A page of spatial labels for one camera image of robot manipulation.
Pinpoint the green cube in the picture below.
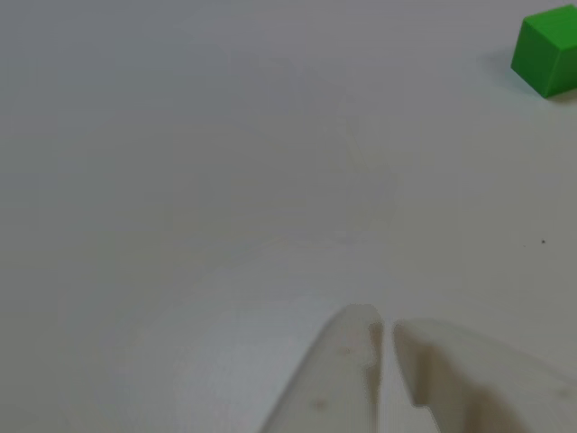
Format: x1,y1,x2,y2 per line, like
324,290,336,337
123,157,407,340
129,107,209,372
509,5,577,99

